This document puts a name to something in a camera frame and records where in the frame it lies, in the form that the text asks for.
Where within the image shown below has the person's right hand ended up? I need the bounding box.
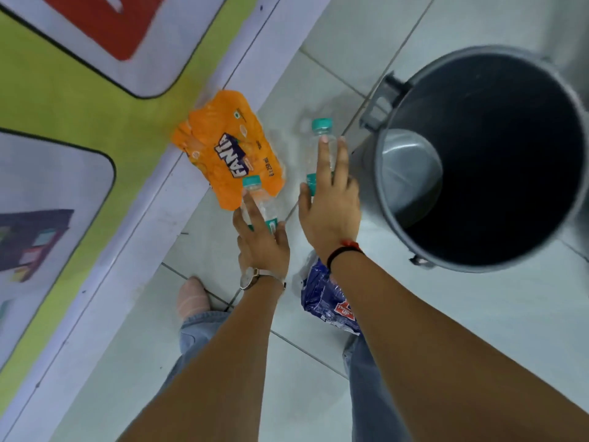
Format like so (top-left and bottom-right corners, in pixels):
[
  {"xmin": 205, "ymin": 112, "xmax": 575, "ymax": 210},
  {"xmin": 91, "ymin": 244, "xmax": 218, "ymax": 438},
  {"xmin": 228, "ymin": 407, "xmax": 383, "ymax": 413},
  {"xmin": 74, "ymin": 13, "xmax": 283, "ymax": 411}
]
[{"xmin": 298, "ymin": 135, "xmax": 362, "ymax": 263}]

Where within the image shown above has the person's left hand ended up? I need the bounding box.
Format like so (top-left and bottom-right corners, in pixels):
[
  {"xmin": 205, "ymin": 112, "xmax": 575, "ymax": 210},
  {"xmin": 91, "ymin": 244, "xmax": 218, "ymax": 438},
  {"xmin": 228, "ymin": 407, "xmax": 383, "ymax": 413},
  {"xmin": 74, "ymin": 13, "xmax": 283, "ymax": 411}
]
[{"xmin": 232, "ymin": 192, "xmax": 291, "ymax": 278}]

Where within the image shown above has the clear bottle with teal cap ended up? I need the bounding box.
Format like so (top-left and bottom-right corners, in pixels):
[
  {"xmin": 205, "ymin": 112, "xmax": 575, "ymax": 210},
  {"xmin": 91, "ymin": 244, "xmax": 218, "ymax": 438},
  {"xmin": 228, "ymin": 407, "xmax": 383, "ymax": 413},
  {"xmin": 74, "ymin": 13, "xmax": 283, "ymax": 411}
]
[
  {"xmin": 241, "ymin": 175, "xmax": 279, "ymax": 235},
  {"xmin": 305, "ymin": 118, "xmax": 336, "ymax": 197}
]

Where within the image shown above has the person's right forearm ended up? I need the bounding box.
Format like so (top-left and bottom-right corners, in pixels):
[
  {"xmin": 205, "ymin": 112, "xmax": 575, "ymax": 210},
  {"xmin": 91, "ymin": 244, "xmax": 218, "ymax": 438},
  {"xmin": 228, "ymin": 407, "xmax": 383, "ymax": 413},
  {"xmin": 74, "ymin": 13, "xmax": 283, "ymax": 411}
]
[{"xmin": 328, "ymin": 250, "xmax": 589, "ymax": 442}]

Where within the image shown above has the person's left forearm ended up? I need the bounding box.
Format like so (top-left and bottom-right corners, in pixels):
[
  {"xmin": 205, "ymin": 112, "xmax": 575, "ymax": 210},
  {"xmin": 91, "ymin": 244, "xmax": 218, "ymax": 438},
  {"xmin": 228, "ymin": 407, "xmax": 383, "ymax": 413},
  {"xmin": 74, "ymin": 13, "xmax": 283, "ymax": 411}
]
[{"xmin": 116, "ymin": 277, "xmax": 287, "ymax": 442}]

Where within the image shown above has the black and red wrist thread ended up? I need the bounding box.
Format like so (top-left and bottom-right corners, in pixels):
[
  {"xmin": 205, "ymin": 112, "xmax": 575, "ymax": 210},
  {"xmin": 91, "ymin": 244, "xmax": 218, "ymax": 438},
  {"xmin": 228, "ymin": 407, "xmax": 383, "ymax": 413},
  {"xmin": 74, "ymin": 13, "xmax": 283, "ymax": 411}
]
[{"xmin": 325, "ymin": 239, "xmax": 365, "ymax": 272}]

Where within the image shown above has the blue plastic wrapper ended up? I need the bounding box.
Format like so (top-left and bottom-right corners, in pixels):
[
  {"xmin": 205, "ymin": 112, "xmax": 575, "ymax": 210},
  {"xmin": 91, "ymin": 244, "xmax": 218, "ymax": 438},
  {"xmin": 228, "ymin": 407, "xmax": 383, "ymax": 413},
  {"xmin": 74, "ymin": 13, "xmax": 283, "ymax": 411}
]
[{"xmin": 298, "ymin": 250, "xmax": 363, "ymax": 337}]

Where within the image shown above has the orange plastic wrapper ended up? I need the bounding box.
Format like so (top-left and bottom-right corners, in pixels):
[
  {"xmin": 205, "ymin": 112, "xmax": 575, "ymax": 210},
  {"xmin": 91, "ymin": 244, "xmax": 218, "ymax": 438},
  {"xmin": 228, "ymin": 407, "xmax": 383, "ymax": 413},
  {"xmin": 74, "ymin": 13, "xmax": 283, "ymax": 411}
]
[{"xmin": 171, "ymin": 89, "xmax": 286, "ymax": 211}]

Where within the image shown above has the person's left foot pink sock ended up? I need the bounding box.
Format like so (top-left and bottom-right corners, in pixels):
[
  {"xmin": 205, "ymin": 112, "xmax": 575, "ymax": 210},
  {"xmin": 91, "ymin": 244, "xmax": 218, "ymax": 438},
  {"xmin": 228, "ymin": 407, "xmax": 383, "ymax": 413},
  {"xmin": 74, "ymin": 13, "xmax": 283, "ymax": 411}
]
[{"xmin": 177, "ymin": 276, "xmax": 212, "ymax": 323}]

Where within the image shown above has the person's left leg in jeans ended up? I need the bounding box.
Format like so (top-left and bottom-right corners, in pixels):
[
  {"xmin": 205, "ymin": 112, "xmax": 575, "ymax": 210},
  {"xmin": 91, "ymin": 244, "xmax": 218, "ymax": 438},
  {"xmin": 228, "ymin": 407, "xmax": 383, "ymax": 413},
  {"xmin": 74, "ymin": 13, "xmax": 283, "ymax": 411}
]
[{"xmin": 156, "ymin": 310, "xmax": 232, "ymax": 397}]

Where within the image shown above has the person's leg in jeans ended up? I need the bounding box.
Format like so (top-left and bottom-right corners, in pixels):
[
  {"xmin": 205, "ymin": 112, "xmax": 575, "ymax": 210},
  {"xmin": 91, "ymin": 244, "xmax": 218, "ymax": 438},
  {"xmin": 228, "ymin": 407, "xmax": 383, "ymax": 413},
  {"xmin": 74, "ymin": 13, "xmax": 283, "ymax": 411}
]
[
  {"xmin": 342, "ymin": 332, "xmax": 412, "ymax": 442},
  {"xmin": 156, "ymin": 310, "xmax": 232, "ymax": 397}
]

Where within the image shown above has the grey plastic bin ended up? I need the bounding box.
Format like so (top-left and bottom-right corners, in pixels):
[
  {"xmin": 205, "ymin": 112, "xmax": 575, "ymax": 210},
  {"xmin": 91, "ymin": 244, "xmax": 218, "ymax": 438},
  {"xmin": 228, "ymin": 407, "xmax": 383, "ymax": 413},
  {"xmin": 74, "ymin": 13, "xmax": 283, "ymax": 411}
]
[{"xmin": 358, "ymin": 45, "xmax": 589, "ymax": 274}]

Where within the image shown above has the person's right leg in jeans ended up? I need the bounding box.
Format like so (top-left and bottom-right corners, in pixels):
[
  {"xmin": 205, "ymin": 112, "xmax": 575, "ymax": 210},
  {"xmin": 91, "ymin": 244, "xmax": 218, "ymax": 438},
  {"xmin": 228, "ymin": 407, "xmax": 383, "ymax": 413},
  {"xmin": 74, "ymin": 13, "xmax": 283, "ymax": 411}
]
[{"xmin": 342, "ymin": 332, "xmax": 412, "ymax": 442}]

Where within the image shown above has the green printed play mat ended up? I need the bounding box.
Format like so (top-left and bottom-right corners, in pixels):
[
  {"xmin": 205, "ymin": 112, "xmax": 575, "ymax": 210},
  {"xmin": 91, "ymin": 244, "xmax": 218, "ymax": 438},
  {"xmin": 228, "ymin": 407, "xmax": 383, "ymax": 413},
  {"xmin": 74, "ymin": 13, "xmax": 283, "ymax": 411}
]
[{"xmin": 0, "ymin": 0, "xmax": 335, "ymax": 442}]

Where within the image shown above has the wristwatch with light strap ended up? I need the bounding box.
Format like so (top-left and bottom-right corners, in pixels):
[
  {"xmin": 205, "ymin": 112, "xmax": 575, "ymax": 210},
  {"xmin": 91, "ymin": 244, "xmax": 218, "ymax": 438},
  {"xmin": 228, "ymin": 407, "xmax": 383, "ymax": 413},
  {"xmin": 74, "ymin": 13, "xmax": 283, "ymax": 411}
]
[{"xmin": 239, "ymin": 267, "xmax": 287, "ymax": 292}]

